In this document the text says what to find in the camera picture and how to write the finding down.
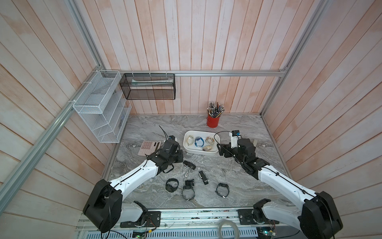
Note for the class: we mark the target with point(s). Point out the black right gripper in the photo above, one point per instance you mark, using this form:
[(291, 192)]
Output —
[(227, 147)]

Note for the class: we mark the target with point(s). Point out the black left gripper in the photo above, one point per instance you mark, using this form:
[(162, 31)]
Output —
[(179, 153)]

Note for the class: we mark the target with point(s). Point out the small beige strap watch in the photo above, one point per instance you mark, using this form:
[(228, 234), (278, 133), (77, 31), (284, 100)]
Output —
[(190, 140)]

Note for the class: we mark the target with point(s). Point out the gold bracelet watch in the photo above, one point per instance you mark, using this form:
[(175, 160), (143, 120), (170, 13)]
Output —
[(210, 140)]

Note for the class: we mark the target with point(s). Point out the blue translucent plastic watch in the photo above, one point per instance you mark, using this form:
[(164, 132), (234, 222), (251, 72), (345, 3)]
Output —
[(199, 142)]

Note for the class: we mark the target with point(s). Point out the black digital watch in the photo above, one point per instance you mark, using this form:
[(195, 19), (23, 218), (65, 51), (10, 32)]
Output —
[(222, 190), (172, 185), (188, 193)]

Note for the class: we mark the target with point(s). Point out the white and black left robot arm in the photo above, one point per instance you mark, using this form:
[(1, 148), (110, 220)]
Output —
[(104, 207)]

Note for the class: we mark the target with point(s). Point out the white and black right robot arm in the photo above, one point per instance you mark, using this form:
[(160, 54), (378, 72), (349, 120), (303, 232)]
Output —
[(314, 214)]

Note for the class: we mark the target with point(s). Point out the white plastic storage box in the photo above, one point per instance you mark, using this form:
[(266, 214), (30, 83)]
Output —
[(196, 150)]

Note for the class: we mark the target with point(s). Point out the black small watch upper middle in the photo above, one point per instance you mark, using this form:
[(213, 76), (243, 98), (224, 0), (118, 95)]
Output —
[(189, 183)]

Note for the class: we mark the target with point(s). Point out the red metal pencil bucket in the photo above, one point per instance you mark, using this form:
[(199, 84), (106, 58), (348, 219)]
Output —
[(212, 122)]

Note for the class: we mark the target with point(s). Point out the bundle of coloured pencils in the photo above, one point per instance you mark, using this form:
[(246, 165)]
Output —
[(215, 109)]

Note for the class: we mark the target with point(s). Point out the white tape roll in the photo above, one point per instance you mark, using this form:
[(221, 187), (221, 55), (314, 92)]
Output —
[(226, 229)]

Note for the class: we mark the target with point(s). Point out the black watch with keychain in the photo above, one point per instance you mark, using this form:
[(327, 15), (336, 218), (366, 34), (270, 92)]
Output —
[(190, 167)]

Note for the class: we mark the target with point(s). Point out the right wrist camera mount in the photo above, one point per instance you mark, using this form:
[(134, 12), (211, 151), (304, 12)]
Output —
[(234, 136)]

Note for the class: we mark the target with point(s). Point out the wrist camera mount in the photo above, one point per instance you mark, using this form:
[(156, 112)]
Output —
[(234, 136), (172, 137)]

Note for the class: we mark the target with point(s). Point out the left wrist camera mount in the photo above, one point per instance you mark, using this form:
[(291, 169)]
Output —
[(172, 137)]

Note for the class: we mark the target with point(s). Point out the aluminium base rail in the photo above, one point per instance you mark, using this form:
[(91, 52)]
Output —
[(190, 224)]

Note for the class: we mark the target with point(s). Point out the black mesh wall basket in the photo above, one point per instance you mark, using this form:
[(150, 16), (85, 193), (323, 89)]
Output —
[(148, 86)]

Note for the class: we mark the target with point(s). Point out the white wire mesh shelf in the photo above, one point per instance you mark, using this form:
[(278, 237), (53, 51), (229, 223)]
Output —
[(102, 106)]

